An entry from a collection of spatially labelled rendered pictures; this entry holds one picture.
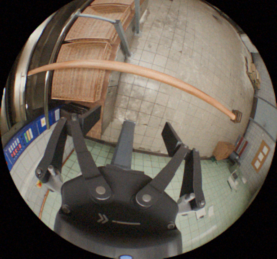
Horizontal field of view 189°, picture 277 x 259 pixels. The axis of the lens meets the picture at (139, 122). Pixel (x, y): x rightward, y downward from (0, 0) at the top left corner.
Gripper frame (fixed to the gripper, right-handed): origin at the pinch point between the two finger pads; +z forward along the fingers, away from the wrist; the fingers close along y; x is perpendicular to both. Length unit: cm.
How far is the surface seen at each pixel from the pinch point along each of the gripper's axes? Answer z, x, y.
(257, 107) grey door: 96, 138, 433
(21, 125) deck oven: 3, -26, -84
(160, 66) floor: 132, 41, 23
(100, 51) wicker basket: 73, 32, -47
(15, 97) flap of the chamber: 0, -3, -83
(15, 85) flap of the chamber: -1, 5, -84
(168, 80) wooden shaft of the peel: 11.2, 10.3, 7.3
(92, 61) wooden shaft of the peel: 11.1, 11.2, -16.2
